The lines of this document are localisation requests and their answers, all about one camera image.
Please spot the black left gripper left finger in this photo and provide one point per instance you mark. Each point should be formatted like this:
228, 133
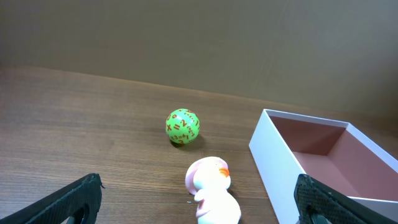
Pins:
78, 202

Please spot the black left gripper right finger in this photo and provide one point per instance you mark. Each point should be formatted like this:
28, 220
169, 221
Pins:
317, 203

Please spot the white box pink interior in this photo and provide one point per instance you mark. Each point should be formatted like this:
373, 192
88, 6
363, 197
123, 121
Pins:
285, 145

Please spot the small duck with pink hat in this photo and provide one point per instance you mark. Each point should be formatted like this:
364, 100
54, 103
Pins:
208, 180

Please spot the green number ball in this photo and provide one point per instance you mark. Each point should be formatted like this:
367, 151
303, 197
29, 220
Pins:
182, 126

